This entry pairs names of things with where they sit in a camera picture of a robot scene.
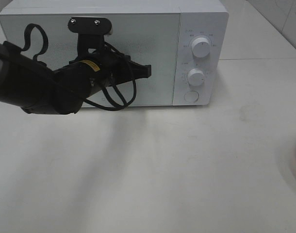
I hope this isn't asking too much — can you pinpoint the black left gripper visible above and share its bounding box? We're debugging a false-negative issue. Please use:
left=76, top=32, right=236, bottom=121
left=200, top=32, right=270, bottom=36
left=69, top=52, right=151, bottom=87

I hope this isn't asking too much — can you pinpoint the white microwave door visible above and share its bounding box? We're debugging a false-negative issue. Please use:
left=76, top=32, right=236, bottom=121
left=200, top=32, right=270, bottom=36
left=0, top=14, right=180, bottom=106

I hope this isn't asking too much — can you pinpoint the white microwave knob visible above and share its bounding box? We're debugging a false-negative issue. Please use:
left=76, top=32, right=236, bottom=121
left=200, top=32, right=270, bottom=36
left=187, top=68, right=205, bottom=86
left=191, top=35, right=212, bottom=58

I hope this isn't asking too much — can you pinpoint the round white door button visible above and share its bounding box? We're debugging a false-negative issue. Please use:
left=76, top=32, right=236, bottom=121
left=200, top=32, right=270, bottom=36
left=184, top=91, right=199, bottom=103

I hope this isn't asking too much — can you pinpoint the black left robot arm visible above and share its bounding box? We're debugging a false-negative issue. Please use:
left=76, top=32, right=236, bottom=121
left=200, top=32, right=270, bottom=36
left=0, top=42, right=151, bottom=115

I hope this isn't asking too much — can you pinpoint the white microwave oven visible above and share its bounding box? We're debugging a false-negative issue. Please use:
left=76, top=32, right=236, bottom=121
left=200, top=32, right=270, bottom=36
left=0, top=0, right=229, bottom=106

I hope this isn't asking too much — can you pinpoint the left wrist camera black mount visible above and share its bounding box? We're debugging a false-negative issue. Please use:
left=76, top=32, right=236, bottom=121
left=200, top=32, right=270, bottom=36
left=67, top=17, right=112, bottom=56

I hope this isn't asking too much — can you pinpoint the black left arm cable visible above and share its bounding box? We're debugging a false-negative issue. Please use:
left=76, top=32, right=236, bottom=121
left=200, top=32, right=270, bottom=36
left=21, top=23, right=139, bottom=112

